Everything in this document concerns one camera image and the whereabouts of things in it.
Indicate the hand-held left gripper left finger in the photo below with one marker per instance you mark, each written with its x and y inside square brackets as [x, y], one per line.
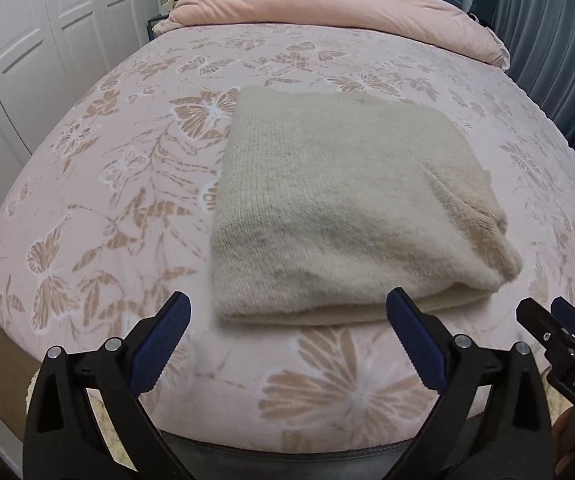
[162, 342]

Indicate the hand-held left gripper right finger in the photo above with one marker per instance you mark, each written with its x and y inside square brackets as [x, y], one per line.
[417, 340]

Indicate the cream knit sweater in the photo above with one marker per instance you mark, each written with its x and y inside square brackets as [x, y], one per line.
[342, 200]

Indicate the pink butterfly print blanket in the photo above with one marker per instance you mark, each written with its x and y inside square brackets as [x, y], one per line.
[117, 220]

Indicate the grey-blue curtain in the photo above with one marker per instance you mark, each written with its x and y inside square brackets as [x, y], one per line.
[552, 50]

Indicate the white wardrobe doors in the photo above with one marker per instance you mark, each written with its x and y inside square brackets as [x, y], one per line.
[42, 50]

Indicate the pink duvet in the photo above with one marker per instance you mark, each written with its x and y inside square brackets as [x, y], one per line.
[327, 5]

